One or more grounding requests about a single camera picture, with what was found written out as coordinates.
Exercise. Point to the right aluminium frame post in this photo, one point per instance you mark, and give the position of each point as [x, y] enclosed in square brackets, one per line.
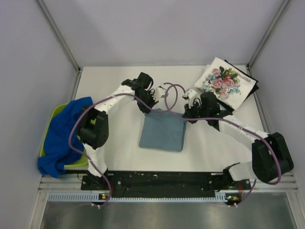
[268, 33]

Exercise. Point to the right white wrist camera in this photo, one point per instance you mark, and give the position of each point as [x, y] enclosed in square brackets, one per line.
[190, 95]

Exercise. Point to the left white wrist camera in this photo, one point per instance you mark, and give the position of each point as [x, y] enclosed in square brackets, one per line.
[159, 93]

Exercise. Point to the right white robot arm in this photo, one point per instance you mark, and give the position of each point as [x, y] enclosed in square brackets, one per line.
[270, 156]

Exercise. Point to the left aluminium frame post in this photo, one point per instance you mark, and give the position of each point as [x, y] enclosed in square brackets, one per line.
[57, 34]

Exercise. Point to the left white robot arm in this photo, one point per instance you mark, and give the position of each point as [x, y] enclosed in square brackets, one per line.
[93, 127]

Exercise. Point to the grey-blue t shirt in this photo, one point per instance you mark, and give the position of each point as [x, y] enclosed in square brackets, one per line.
[163, 131]

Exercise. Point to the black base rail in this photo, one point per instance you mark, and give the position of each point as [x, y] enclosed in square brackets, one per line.
[162, 184]

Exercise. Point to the green plastic tray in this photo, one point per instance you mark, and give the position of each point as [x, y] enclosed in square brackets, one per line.
[79, 163]

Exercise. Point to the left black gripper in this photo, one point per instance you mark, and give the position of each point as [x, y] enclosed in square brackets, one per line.
[152, 101]

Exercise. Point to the light blue cable duct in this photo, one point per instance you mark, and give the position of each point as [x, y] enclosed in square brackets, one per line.
[102, 197]

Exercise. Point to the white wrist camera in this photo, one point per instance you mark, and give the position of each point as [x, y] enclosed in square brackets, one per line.
[159, 93]
[190, 95]

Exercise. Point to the aluminium frame post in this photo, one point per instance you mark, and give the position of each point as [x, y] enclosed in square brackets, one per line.
[57, 34]
[268, 33]

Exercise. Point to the white floral folded t shirt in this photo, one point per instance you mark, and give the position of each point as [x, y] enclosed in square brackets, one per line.
[224, 82]

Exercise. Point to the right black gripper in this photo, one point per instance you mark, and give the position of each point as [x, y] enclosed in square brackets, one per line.
[188, 111]

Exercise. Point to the royal blue t shirt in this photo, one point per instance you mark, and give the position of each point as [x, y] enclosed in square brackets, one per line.
[56, 145]

